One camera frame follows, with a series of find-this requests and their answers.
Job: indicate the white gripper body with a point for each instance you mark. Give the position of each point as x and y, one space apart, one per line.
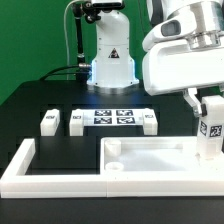
172 67

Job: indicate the fiducial marker base sheet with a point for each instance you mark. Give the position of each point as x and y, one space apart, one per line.
113 117

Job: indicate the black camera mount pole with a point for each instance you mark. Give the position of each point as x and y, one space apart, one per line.
90 9

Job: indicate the white U-shaped obstacle frame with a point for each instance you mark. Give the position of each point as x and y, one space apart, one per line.
16 183

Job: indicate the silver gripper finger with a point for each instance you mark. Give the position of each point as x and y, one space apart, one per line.
190 97

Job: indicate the white desk top tray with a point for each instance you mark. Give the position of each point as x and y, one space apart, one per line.
148 154

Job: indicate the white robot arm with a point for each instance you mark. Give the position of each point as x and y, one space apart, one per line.
113 67

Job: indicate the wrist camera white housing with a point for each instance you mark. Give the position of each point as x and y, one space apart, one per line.
179 26

